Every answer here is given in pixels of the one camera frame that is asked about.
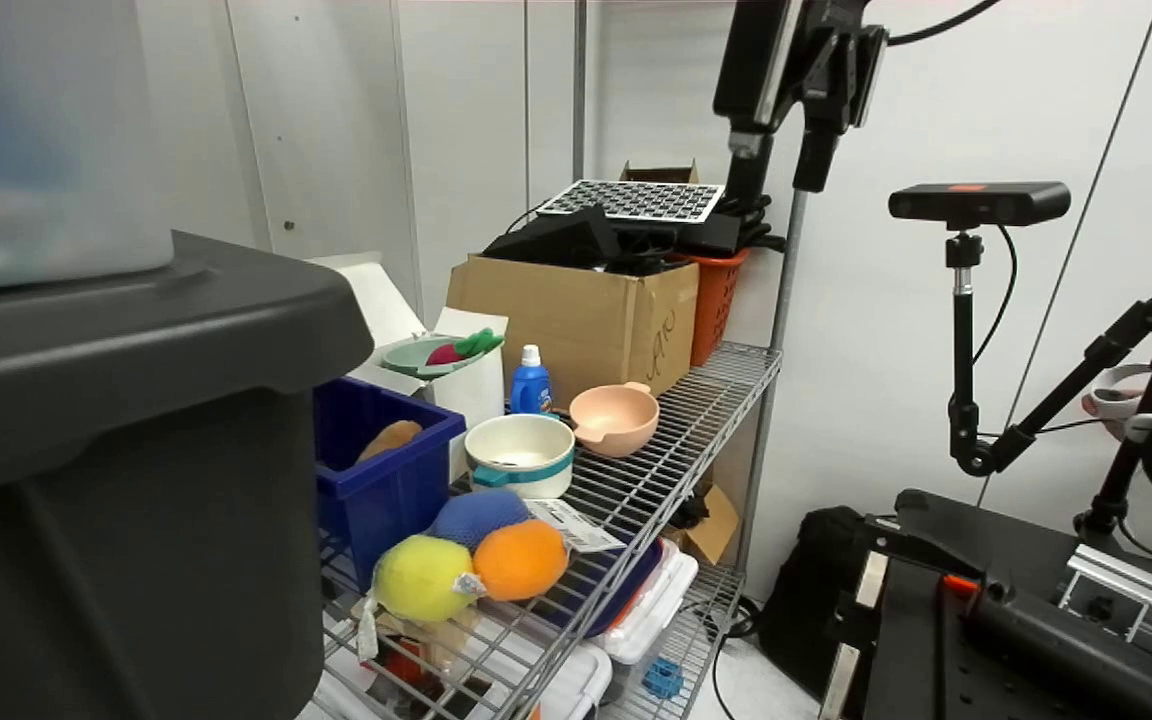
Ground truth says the pink bowl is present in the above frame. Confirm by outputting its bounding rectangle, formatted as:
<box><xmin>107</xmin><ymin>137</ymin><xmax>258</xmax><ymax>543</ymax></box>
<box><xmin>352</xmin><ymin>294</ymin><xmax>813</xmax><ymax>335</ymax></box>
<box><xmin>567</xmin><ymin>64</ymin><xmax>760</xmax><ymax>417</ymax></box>
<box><xmin>563</xmin><ymin>382</ymin><xmax>664</xmax><ymax>459</ymax></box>

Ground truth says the white bowl teal band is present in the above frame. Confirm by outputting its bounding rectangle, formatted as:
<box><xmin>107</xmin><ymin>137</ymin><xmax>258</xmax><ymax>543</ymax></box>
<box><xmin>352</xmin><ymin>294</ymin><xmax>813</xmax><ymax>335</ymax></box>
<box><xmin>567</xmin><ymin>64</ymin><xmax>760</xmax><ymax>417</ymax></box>
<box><xmin>464</xmin><ymin>411</ymin><xmax>581</xmax><ymax>507</ymax></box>

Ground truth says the person hand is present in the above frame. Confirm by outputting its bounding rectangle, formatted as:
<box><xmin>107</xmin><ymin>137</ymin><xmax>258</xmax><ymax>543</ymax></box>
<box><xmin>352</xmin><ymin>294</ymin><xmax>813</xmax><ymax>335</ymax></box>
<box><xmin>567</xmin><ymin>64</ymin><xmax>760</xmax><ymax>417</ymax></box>
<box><xmin>1085</xmin><ymin>355</ymin><xmax>1152</xmax><ymax>443</ymax></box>

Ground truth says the metal shelf pole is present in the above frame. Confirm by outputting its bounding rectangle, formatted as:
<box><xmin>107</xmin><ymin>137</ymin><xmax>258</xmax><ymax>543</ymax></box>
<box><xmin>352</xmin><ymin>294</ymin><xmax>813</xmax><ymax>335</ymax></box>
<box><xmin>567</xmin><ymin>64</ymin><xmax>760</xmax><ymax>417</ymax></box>
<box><xmin>570</xmin><ymin>0</ymin><xmax>595</xmax><ymax>185</ymax></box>
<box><xmin>731</xmin><ymin>193</ymin><xmax>808</xmax><ymax>604</ymax></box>

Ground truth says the grey keyboard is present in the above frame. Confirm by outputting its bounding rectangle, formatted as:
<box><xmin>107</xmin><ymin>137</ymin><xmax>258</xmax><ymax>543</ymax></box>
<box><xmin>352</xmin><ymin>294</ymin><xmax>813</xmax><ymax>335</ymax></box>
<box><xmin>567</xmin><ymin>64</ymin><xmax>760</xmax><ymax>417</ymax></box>
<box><xmin>530</xmin><ymin>175</ymin><xmax>727</xmax><ymax>234</ymax></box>

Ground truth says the orange bin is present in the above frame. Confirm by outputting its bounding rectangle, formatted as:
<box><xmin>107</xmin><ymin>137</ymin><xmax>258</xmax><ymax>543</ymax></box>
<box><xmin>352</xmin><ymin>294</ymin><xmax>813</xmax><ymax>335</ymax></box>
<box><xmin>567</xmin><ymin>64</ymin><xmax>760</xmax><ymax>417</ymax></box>
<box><xmin>686</xmin><ymin>250</ymin><xmax>750</xmax><ymax>371</ymax></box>

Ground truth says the black bundle under keyboard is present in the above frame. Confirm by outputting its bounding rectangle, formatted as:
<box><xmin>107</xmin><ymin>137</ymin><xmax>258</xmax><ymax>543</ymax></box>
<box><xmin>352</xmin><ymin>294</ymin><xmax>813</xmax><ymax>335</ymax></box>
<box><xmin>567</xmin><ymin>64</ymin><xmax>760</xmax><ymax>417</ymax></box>
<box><xmin>478</xmin><ymin>205</ymin><xmax>774</xmax><ymax>278</ymax></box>

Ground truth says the brown cardboard box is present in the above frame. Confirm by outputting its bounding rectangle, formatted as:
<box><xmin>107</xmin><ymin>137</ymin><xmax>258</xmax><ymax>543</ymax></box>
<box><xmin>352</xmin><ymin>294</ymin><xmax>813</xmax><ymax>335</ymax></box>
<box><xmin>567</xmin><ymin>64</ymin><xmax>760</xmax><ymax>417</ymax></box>
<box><xmin>446</xmin><ymin>254</ymin><xmax>702</xmax><ymax>411</ymax></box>

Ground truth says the blue detergent bottle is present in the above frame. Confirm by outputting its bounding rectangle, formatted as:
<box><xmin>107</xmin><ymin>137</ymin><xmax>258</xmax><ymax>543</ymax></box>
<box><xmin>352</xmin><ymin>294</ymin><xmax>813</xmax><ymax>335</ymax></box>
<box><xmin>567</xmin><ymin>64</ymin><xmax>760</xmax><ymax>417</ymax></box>
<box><xmin>507</xmin><ymin>339</ymin><xmax>554</xmax><ymax>417</ymax></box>

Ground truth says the white cardboard box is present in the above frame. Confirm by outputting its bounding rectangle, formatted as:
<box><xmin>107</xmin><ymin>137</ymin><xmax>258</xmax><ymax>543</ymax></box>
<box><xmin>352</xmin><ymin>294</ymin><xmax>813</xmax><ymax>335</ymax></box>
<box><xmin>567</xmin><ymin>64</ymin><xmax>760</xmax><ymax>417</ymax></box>
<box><xmin>312</xmin><ymin>254</ymin><xmax>512</xmax><ymax>474</ymax></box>

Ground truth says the green round plate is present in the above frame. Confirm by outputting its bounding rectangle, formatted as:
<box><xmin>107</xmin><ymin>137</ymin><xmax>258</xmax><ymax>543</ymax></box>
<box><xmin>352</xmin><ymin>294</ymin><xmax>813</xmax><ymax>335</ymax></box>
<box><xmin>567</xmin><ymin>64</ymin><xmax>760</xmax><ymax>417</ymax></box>
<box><xmin>377</xmin><ymin>328</ymin><xmax>507</xmax><ymax>382</ymax></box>

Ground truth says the cardboard scrap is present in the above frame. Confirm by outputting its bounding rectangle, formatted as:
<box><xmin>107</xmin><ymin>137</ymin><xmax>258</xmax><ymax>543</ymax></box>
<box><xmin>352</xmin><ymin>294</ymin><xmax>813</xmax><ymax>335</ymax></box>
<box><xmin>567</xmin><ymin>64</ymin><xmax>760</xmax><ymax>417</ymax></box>
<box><xmin>670</xmin><ymin>486</ymin><xmax>742</xmax><ymax>569</ymax></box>

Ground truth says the white barcode tag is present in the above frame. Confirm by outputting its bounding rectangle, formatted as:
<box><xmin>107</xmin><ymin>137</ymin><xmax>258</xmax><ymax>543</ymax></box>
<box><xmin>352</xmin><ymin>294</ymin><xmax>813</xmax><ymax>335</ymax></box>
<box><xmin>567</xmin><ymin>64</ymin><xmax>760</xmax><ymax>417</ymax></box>
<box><xmin>518</xmin><ymin>493</ymin><xmax>629</xmax><ymax>557</ymax></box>

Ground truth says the brown item in bin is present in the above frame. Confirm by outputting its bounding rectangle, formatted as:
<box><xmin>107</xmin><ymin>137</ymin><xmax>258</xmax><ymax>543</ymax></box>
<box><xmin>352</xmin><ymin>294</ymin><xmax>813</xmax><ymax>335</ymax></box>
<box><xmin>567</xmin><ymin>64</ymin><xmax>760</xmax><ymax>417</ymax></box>
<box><xmin>354</xmin><ymin>417</ymin><xmax>429</xmax><ymax>467</ymax></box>

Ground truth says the black bag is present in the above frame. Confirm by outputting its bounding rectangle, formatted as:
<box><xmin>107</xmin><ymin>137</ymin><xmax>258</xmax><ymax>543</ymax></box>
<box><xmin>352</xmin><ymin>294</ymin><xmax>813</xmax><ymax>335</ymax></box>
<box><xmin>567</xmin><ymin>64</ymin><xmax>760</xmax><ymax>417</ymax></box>
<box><xmin>756</xmin><ymin>503</ymin><xmax>871</xmax><ymax>696</ymax></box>

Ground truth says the blue plush ball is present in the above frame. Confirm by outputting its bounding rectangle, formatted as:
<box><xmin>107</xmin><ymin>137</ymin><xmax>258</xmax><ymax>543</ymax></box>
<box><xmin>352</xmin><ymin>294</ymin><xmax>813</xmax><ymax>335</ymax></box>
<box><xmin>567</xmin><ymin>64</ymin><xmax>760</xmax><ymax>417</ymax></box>
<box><xmin>429</xmin><ymin>488</ymin><xmax>537</xmax><ymax>552</ymax></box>

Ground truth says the white plastic case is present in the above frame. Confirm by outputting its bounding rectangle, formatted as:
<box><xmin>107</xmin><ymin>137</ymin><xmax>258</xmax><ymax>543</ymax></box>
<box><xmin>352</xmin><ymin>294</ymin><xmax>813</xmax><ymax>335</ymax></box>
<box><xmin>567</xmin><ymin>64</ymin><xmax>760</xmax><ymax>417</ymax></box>
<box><xmin>593</xmin><ymin>536</ymin><xmax>702</xmax><ymax>670</ymax></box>

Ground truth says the orange plush ball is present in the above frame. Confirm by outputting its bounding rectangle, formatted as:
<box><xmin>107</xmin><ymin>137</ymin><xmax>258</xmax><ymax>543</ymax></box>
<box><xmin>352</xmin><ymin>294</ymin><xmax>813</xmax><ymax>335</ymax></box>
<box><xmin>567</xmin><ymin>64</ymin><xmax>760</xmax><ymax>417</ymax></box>
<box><xmin>470</xmin><ymin>517</ymin><xmax>576</xmax><ymax>604</ymax></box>

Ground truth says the blue plastic bin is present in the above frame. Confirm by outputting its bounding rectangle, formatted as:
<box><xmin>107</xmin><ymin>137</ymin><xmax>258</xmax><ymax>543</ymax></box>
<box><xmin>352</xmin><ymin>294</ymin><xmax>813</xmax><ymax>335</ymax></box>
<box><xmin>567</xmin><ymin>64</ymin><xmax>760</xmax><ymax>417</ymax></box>
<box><xmin>312</xmin><ymin>378</ymin><xmax>467</xmax><ymax>591</ymax></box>

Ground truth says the aluminium extrusion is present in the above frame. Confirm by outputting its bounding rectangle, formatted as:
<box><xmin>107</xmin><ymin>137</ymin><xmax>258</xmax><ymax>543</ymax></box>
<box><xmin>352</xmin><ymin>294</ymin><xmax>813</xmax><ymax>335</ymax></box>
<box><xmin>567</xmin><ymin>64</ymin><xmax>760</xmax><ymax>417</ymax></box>
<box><xmin>1061</xmin><ymin>539</ymin><xmax>1152</xmax><ymax>638</ymax></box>

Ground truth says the yellow plush ball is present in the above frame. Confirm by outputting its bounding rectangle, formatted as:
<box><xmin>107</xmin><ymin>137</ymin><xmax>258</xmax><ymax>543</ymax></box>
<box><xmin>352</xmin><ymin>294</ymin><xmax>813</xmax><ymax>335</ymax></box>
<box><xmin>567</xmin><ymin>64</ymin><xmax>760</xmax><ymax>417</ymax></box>
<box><xmin>372</xmin><ymin>533</ymin><xmax>483</xmax><ymax>627</ymax></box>

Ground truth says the small blue item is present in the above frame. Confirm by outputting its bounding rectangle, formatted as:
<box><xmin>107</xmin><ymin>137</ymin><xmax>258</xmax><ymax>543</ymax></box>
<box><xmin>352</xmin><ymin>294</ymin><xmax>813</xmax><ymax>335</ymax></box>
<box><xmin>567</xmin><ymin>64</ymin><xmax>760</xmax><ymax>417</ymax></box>
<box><xmin>635</xmin><ymin>652</ymin><xmax>686</xmax><ymax>704</ymax></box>

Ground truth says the black perforated board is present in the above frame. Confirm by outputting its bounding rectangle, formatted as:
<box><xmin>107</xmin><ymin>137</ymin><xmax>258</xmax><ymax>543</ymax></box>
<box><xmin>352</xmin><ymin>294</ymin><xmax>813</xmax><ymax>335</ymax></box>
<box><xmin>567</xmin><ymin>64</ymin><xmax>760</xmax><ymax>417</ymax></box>
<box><xmin>851</xmin><ymin>488</ymin><xmax>1152</xmax><ymax>720</ymax></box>

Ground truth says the white box orange mark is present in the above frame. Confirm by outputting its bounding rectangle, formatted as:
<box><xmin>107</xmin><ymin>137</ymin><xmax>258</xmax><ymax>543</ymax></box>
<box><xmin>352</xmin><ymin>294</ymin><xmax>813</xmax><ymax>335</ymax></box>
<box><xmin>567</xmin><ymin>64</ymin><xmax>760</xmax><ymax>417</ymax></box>
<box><xmin>518</xmin><ymin>643</ymin><xmax>615</xmax><ymax>720</ymax></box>

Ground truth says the red toy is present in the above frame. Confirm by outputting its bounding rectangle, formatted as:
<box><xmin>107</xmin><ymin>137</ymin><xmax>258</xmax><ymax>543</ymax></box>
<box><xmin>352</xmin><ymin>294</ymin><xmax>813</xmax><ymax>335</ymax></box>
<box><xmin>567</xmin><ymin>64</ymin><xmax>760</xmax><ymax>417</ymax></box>
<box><xmin>372</xmin><ymin>638</ymin><xmax>432</xmax><ymax>693</ymax></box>

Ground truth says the clear storage bin dark lid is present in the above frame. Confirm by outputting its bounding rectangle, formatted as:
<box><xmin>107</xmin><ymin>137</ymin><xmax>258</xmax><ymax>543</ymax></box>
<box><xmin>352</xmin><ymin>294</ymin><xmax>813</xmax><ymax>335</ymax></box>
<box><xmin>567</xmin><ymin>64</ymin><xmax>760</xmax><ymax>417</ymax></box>
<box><xmin>0</xmin><ymin>0</ymin><xmax>178</xmax><ymax>297</ymax></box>

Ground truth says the dark grey storage tote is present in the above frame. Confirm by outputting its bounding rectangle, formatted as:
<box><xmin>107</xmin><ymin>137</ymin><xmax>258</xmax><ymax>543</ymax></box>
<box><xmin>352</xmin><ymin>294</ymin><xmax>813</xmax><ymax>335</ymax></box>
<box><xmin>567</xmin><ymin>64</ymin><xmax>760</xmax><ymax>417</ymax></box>
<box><xmin>0</xmin><ymin>234</ymin><xmax>377</xmax><ymax>720</ymax></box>

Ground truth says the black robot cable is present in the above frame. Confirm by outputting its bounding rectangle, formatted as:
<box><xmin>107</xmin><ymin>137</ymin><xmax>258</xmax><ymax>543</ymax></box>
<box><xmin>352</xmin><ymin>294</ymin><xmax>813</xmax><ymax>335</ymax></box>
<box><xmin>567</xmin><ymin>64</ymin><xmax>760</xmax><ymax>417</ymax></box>
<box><xmin>884</xmin><ymin>0</ymin><xmax>1002</xmax><ymax>48</ymax></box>

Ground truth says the black stereo camera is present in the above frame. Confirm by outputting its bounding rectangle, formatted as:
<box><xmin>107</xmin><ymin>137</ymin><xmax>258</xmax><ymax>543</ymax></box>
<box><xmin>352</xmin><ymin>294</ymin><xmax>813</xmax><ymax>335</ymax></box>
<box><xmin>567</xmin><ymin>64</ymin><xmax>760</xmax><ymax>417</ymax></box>
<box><xmin>884</xmin><ymin>181</ymin><xmax>1074</xmax><ymax>234</ymax></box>

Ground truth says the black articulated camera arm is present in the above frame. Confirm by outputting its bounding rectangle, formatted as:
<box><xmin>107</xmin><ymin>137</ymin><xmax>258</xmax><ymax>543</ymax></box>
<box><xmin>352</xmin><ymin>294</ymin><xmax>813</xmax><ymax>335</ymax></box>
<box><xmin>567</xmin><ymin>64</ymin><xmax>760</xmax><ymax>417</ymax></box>
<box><xmin>942</xmin><ymin>226</ymin><xmax>1152</xmax><ymax>543</ymax></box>

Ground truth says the wire shelf rack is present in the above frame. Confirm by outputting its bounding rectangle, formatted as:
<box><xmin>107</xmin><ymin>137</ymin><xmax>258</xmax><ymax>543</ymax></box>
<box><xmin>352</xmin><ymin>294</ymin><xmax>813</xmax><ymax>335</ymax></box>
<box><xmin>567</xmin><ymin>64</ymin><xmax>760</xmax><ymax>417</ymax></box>
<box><xmin>299</xmin><ymin>339</ymin><xmax>785</xmax><ymax>720</ymax></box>

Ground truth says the orange-handled clamp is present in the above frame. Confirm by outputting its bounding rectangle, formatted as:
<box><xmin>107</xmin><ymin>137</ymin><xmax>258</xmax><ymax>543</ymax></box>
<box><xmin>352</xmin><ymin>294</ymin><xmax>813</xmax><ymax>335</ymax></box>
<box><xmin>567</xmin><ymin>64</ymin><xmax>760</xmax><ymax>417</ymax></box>
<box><xmin>934</xmin><ymin>569</ymin><xmax>993</xmax><ymax>607</ymax></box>

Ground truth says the black floor cable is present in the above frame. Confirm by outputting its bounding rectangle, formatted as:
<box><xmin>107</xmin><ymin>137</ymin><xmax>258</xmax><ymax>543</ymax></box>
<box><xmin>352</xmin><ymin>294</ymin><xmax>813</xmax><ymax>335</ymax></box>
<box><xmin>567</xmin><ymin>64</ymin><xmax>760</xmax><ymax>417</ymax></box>
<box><xmin>701</xmin><ymin>597</ymin><xmax>766</xmax><ymax>720</ymax></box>

